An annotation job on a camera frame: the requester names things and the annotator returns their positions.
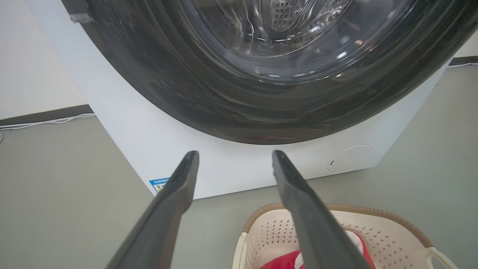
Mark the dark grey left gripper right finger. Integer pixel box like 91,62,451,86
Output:
272,150,371,269

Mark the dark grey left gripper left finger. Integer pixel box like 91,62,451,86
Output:
106,151,200,269

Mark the cream perforated plastic laundry basket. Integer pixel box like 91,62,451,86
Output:
232,203,459,269

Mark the blue energy label sticker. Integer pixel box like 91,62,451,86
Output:
149,177,170,194

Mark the red and white garment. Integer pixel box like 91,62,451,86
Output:
260,230,377,269

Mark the round white filter cover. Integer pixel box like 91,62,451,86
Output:
328,145,373,173

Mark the white front-load washing machine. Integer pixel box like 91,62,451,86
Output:
26,0,478,200

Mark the dark round glass washer door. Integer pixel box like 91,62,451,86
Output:
62,0,478,145

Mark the grey washer door handle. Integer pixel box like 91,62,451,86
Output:
62,0,93,24

